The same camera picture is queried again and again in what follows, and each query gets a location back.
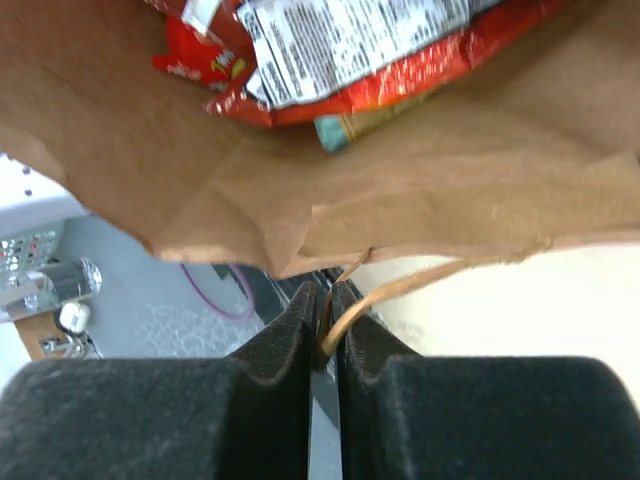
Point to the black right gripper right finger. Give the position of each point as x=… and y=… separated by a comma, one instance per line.
x=408, y=416

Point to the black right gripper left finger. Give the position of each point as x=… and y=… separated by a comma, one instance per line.
x=243, y=416

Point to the red paper bag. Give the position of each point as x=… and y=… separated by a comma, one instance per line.
x=540, y=143

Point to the red chips bag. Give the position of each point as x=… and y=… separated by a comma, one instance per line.
x=308, y=59

